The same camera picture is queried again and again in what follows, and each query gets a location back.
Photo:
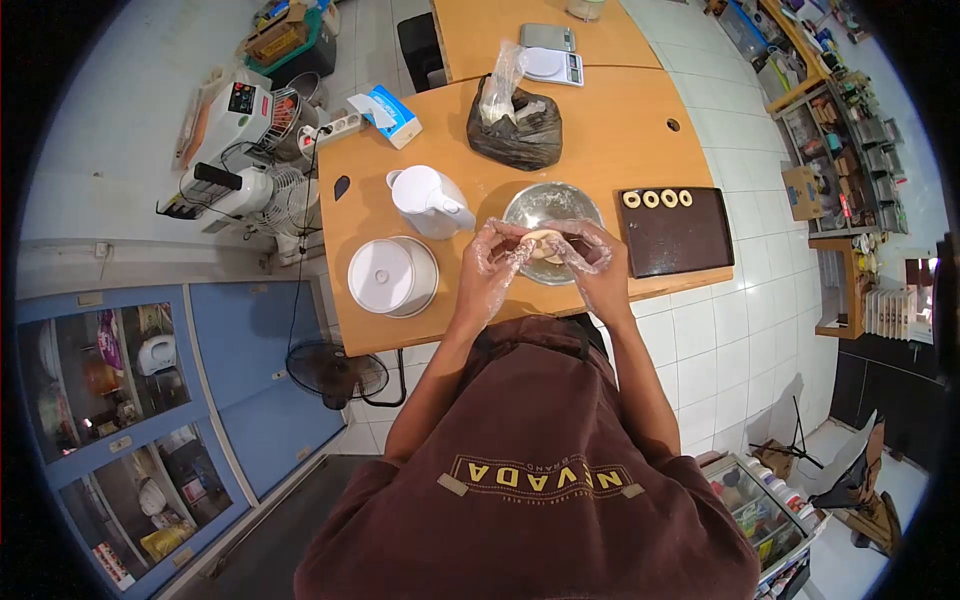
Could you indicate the white kitchen scale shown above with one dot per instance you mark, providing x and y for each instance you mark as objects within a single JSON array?
[{"x": 551, "y": 66}]

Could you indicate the crate with cardboard boxes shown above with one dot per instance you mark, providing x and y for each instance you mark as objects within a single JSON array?
[{"x": 281, "y": 37}]

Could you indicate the cluttered wooden desk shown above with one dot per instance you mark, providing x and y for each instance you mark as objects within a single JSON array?
[{"x": 780, "y": 45}]

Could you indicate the clear plastic bag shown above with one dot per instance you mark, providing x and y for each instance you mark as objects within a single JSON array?
[{"x": 499, "y": 86}]

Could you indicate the black plastic bag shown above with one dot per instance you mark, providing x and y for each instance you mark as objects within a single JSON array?
[{"x": 517, "y": 142}]

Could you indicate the small wooden shelf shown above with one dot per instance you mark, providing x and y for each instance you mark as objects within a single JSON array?
[{"x": 851, "y": 289}]

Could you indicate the steel mixing bowl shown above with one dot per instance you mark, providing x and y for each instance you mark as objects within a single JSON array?
[{"x": 547, "y": 204}]

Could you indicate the blue glass-door cabinet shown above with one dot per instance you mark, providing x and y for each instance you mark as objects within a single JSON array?
[{"x": 247, "y": 375}]

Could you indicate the white power strip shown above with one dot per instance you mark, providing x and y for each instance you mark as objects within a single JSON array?
[{"x": 334, "y": 131}]

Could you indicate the dark brown baking tray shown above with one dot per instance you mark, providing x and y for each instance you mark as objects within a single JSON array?
[{"x": 679, "y": 240}]

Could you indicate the white plastic jug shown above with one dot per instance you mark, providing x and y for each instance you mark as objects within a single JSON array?
[{"x": 424, "y": 199}]

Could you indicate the black floor fan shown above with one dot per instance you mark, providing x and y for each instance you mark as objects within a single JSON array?
[{"x": 330, "y": 371}]

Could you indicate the person's body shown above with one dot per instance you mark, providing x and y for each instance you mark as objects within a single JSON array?
[{"x": 525, "y": 487}]

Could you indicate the silver kitchen scale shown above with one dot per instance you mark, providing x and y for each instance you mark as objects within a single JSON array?
[{"x": 546, "y": 35}]

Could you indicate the person's right hand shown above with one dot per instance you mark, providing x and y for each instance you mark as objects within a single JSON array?
[{"x": 600, "y": 270}]

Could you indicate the black stool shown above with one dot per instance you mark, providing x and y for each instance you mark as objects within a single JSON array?
[{"x": 420, "y": 49}]

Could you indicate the person's left fingers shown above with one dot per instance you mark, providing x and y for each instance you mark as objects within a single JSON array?
[{"x": 511, "y": 244}]

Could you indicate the full metal shelf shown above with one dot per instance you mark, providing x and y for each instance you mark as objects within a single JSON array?
[{"x": 847, "y": 157}]

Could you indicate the person's right fingers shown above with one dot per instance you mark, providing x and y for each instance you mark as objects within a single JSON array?
[{"x": 568, "y": 240}]

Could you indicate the glass display case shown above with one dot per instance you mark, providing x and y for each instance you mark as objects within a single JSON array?
[{"x": 765, "y": 517}]

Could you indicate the black tripod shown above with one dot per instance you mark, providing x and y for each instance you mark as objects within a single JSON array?
[{"x": 795, "y": 446}]

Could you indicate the white dough mixer machine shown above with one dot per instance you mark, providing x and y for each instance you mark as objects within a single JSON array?
[{"x": 232, "y": 124}]

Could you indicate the pale dough piece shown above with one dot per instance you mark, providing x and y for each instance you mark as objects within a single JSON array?
[{"x": 541, "y": 241}]

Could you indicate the cardboard box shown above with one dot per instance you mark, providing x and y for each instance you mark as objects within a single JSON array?
[{"x": 802, "y": 193}]

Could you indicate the white stand mixer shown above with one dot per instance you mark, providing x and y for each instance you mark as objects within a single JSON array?
[{"x": 251, "y": 196}]

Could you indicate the person's left hand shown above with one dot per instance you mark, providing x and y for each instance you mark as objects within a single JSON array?
[{"x": 484, "y": 274}]

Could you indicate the blue tissue box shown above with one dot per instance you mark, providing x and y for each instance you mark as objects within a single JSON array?
[{"x": 394, "y": 116}]

